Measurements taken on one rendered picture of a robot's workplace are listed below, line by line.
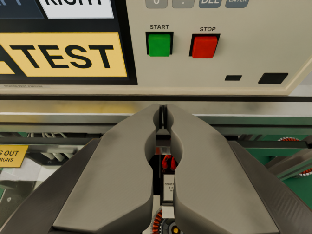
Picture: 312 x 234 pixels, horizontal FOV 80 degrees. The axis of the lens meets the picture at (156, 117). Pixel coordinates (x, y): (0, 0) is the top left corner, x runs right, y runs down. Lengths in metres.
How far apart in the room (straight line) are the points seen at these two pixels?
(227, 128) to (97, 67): 0.16
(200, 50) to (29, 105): 0.19
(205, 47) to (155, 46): 0.04
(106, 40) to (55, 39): 0.04
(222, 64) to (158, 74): 0.06
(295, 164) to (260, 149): 0.08
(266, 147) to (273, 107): 0.08
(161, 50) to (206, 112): 0.08
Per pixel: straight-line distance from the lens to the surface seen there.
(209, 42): 0.17
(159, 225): 0.47
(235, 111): 0.22
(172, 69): 0.19
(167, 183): 0.42
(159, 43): 0.16
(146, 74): 0.20
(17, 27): 0.20
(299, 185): 0.67
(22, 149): 0.29
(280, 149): 0.31
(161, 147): 0.27
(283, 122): 0.25
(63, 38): 0.19
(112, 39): 0.17
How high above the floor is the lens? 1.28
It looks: 58 degrees down
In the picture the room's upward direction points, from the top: 2 degrees counter-clockwise
